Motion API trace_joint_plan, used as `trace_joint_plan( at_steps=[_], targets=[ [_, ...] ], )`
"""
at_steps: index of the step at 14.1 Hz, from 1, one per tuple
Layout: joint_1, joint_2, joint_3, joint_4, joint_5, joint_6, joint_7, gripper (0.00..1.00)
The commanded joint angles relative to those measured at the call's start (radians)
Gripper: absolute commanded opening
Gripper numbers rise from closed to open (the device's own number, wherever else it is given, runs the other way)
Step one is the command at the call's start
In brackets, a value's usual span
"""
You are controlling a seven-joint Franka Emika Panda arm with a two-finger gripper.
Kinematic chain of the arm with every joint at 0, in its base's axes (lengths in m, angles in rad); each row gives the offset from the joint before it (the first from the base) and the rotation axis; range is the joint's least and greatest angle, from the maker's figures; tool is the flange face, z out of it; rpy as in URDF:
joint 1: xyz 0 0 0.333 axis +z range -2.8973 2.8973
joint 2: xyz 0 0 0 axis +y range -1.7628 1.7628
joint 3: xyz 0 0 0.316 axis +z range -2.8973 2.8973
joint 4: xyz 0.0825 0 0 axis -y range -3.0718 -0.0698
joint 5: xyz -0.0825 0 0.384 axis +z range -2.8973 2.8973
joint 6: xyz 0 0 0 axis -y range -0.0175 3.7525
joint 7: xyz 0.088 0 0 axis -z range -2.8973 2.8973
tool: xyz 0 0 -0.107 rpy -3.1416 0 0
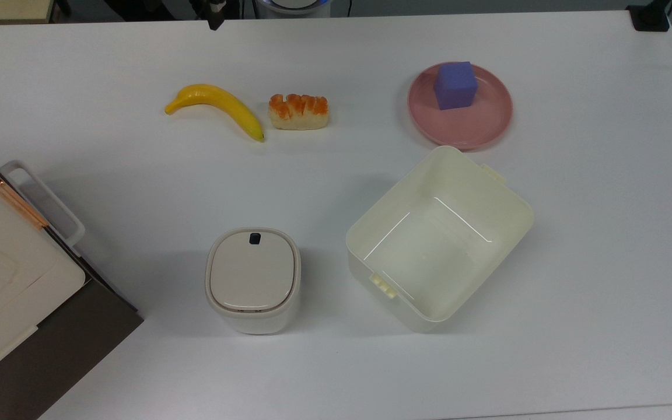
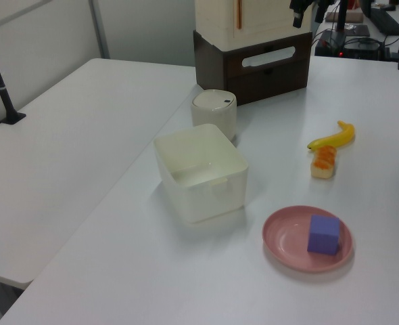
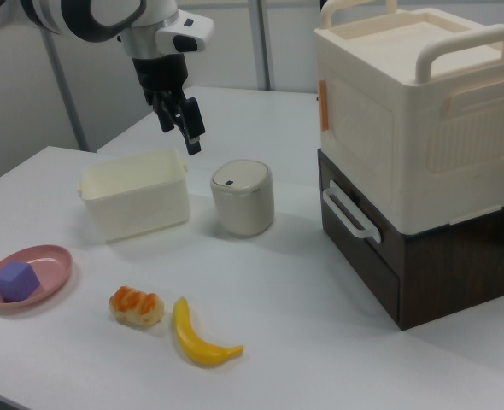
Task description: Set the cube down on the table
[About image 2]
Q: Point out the toy salmon sushi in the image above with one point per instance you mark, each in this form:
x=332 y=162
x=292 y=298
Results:
x=323 y=166

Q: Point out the cream cabinet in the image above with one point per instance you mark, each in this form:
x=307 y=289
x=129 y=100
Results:
x=216 y=20

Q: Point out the pink plate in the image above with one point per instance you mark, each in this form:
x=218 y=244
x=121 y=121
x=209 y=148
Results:
x=284 y=237

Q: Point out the purple cube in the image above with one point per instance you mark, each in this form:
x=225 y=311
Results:
x=323 y=237

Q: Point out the dark brown drawer unit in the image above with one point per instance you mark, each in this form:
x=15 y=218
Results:
x=253 y=84

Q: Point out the small cream lidded bin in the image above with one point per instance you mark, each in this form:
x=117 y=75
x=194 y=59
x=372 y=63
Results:
x=213 y=118

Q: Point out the cream open plastic box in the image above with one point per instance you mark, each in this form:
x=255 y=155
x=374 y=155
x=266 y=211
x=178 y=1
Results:
x=199 y=203

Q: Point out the black box with red light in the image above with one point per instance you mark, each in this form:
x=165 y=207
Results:
x=355 y=45

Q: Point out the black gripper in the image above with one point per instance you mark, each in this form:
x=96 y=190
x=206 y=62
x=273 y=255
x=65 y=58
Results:
x=302 y=2

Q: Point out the black keyboard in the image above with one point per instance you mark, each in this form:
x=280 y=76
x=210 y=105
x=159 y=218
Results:
x=387 y=18

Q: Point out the black camera stand pole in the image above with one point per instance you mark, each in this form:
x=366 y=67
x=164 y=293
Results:
x=0 y=88

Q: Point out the yellow toy banana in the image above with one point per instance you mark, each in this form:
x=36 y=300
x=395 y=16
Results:
x=338 y=137

